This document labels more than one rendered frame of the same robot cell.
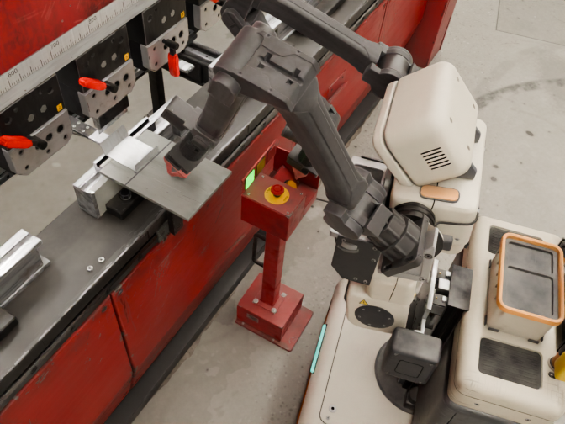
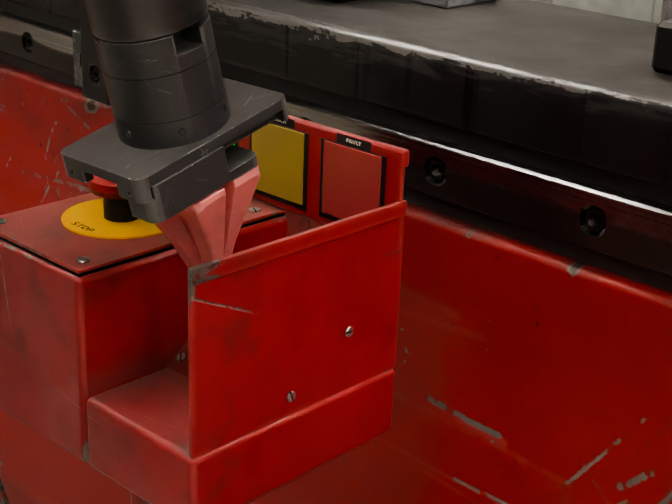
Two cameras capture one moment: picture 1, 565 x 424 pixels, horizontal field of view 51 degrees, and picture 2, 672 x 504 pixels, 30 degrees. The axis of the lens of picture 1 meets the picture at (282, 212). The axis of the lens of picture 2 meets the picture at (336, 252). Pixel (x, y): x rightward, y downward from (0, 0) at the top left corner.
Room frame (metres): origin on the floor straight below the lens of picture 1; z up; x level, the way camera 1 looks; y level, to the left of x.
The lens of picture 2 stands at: (1.46, -0.61, 1.04)
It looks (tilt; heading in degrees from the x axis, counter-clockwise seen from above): 21 degrees down; 109
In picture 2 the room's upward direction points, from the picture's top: 2 degrees clockwise
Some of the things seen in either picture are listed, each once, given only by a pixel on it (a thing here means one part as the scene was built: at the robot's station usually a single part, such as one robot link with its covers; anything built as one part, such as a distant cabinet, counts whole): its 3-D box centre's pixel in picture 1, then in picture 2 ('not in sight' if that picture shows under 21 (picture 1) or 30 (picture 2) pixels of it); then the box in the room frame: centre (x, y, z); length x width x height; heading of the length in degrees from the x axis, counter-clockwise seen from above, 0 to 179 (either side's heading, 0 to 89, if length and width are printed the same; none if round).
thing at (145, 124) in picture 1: (125, 145); not in sight; (1.04, 0.41, 0.99); 0.20 x 0.03 x 0.03; 154
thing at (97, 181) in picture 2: (277, 192); (121, 199); (1.11, 0.02, 0.79); 0.04 x 0.04 x 0.04
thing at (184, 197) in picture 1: (166, 172); not in sight; (0.95, 0.29, 1.00); 0.26 x 0.18 x 0.01; 64
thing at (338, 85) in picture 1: (338, 86); not in sight; (1.87, -0.16, 0.59); 0.15 x 0.02 x 0.07; 154
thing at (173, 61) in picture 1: (171, 58); not in sight; (1.13, 0.30, 1.20); 0.04 x 0.02 x 0.10; 64
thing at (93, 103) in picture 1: (93, 67); not in sight; (0.99, 0.43, 1.26); 0.15 x 0.09 x 0.17; 154
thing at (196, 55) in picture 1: (155, 41); not in sight; (1.72, 0.51, 0.81); 0.64 x 0.08 x 0.14; 64
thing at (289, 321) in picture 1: (275, 310); not in sight; (1.14, -0.02, 0.06); 0.25 x 0.20 x 0.12; 66
